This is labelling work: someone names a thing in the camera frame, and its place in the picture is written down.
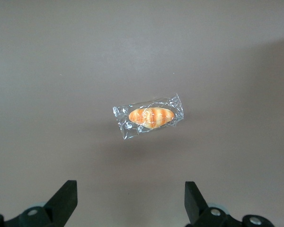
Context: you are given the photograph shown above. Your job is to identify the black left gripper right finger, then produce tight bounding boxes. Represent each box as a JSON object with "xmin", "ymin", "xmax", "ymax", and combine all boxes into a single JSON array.
[{"xmin": 184, "ymin": 181, "xmax": 273, "ymax": 227}]

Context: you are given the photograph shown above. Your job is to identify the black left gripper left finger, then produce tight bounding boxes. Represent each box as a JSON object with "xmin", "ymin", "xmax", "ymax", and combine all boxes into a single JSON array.
[{"xmin": 0, "ymin": 180, "xmax": 78, "ymax": 227}]

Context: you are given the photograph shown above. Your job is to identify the plastic-wrapped orange bread roll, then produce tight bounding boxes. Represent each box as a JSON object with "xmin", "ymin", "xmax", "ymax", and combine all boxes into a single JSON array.
[{"xmin": 112, "ymin": 93, "xmax": 186, "ymax": 140}]

